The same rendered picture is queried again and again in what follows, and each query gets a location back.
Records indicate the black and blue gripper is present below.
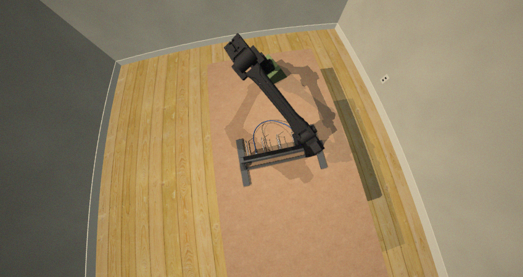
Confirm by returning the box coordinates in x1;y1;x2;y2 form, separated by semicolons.
292;134;299;146

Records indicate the grey patch panel rack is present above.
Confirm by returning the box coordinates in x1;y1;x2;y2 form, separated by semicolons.
236;139;327;186

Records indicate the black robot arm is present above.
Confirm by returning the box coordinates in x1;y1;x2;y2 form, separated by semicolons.
224;33;324;157

